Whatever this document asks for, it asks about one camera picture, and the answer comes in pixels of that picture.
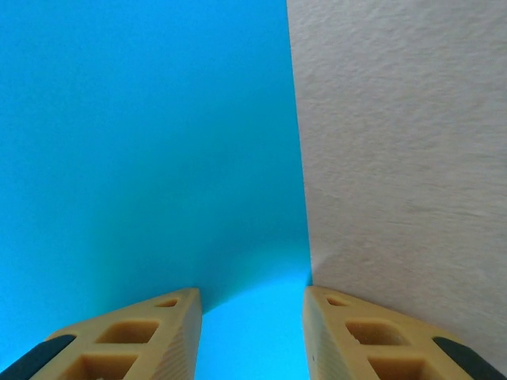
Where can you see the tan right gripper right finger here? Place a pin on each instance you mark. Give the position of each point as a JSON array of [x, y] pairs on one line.
[[356, 348]]

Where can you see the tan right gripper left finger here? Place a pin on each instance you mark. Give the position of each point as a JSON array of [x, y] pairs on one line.
[[119, 348]]

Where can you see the blue cloth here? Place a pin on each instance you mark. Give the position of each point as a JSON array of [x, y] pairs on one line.
[[138, 138]]

